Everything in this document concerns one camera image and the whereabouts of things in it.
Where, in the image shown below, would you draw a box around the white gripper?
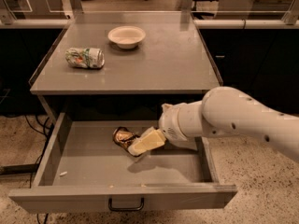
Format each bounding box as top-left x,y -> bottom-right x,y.
128,104 -> 197,157

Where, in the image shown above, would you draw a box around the crushed orange soda can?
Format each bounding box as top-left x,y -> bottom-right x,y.
112,127 -> 138,152

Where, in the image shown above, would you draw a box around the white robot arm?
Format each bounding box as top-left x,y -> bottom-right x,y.
128,87 -> 299,162

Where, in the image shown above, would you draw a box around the grey metal counter cabinet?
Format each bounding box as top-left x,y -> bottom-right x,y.
31,11 -> 221,120

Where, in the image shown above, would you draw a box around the open grey top drawer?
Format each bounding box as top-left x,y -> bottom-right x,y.
9,112 -> 237,213

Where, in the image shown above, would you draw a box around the crushed green white can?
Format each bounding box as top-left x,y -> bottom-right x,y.
65,48 -> 105,69

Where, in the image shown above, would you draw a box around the white paper bowl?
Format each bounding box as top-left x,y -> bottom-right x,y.
107,26 -> 146,49

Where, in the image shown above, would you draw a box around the black drawer handle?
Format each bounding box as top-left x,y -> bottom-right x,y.
108,197 -> 145,212

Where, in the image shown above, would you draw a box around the black floor cables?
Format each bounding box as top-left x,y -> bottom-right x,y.
0,87 -> 55,224

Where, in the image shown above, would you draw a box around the white horizontal rail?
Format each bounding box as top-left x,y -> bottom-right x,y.
0,18 -> 299,30

